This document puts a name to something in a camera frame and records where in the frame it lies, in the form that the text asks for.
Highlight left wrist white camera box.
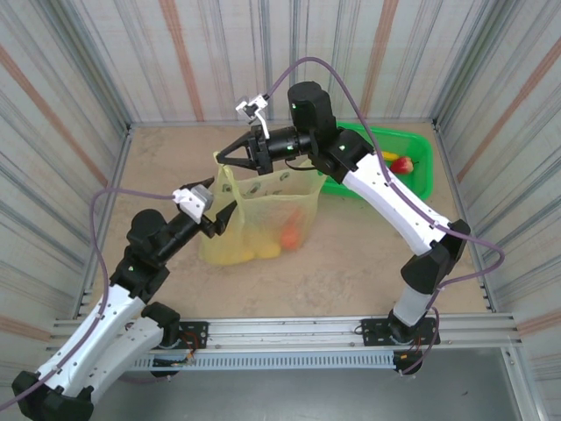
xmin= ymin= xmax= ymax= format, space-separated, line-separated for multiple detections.
xmin=171 ymin=185 xmax=215 ymax=222

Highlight yellow fake lemon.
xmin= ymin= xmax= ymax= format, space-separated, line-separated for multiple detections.
xmin=256 ymin=240 xmax=282 ymax=260

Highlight yellow avocado print plastic bag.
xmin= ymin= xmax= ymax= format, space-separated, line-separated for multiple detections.
xmin=199 ymin=151 xmax=328 ymax=267

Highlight green plastic mesh basket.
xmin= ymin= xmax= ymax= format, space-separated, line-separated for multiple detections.
xmin=322 ymin=124 xmax=435 ymax=201

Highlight grey slotted cable duct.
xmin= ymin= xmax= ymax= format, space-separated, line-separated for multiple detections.
xmin=124 ymin=353 xmax=395 ymax=373

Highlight aluminium frame rail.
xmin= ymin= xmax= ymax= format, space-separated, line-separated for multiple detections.
xmin=46 ymin=313 xmax=525 ymax=354

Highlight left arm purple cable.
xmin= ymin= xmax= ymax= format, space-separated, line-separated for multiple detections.
xmin=0 ymin=187 xmax=176 ymax=407

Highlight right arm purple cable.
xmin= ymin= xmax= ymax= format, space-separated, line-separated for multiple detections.
xmin=264 ymin=56 xmax=505 ymax=377

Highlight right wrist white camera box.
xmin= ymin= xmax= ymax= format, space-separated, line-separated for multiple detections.
xmin=234 ymin=93 xmax=272 ymax=140

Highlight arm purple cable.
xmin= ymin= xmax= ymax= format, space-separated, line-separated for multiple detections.
xmin=0 ymin=187 xmax=176 ymax=407
xmin=264 ymin=56 xmax=505 ymax=377

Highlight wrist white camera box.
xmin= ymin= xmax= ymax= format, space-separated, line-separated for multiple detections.
xmin=234 ymin=93 xmax=272 ymax=140
xmin=171 ymin=185 xmax=215 ymax=222

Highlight orange fake fruit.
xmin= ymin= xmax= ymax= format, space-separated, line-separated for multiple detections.
xmin=280 ymin=209 xmax=308 ymax=251

